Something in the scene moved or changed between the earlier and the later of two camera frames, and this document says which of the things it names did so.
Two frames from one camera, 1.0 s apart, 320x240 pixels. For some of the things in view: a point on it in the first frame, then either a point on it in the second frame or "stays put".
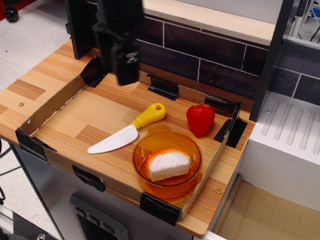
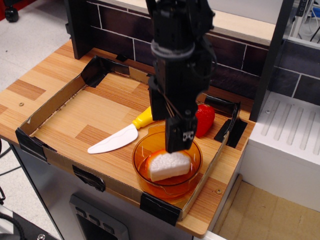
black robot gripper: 119,23 to 182,73
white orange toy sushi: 167,163 stays put
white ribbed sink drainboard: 282,154 stays put
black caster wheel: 11,14 stays put
